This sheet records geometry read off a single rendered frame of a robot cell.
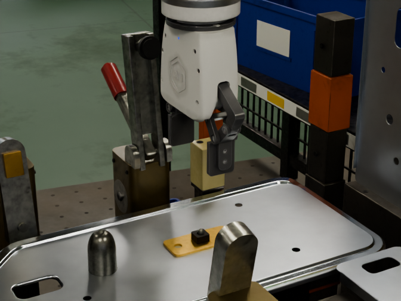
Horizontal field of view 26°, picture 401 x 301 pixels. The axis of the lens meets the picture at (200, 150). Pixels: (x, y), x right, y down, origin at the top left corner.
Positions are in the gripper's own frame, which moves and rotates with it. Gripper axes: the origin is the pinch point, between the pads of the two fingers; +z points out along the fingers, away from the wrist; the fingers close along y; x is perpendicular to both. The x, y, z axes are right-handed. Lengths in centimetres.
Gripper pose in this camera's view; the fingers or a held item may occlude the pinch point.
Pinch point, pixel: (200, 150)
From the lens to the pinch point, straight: 98.7
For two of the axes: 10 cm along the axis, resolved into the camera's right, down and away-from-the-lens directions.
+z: 0.0, 9.2, 4.0
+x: 8.8, -1.9, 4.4
